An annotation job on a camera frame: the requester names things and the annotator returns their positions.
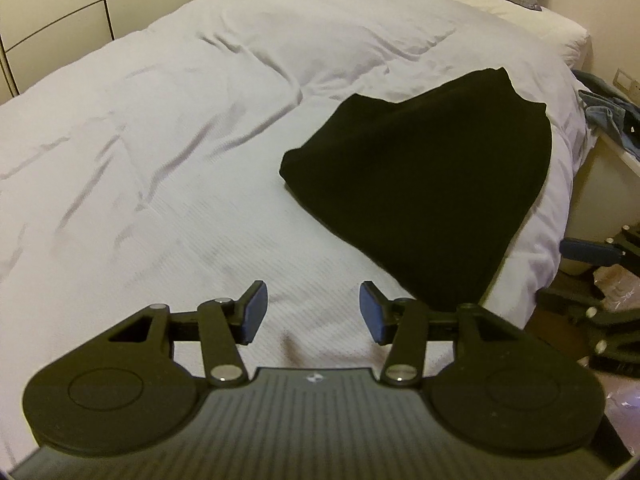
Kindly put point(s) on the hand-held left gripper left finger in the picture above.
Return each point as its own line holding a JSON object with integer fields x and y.
{"x": 255, "y": 310}

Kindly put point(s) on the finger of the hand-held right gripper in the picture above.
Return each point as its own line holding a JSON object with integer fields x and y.
{"x": 575, "y": 302}
{"x": 582, "y": 251}

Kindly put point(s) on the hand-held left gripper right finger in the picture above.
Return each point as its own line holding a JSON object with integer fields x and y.
{"x": 371, "y": 312}

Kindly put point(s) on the black pants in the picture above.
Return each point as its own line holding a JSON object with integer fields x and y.
{"x": 415, "y": 185}

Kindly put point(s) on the clear plastic bag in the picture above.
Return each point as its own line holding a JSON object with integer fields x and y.
{"x": 615, "y": 282}

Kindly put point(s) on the blue jeans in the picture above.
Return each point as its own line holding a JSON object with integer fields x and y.
{"x": 612, "y": 115}

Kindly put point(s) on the grey-blue denim garment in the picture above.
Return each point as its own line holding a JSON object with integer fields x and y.
{"x": 592, "y": 82}

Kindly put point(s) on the white duvet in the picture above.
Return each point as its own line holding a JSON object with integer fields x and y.
{"x": 175, "y": 160}

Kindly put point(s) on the white pillow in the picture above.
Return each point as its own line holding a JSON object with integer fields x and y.
{"x": 525, "y": 27}

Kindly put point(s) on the cream wardrobe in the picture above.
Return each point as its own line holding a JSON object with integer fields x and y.
{"x": 60, "y": 10}

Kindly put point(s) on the wall light switch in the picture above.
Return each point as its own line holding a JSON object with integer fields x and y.
{"x": 624, "y": 79}

